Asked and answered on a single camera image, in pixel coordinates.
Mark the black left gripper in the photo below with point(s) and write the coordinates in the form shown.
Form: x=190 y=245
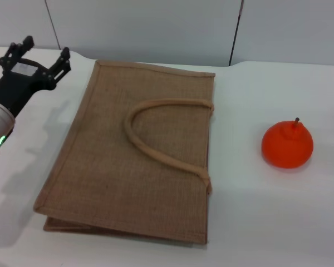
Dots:
x=16 y=83

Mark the brown jute handbag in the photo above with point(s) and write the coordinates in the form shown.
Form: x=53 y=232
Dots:
x=114 y=153

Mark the orange fruit with stem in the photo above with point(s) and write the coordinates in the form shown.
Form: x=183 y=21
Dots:
x=286 y=150

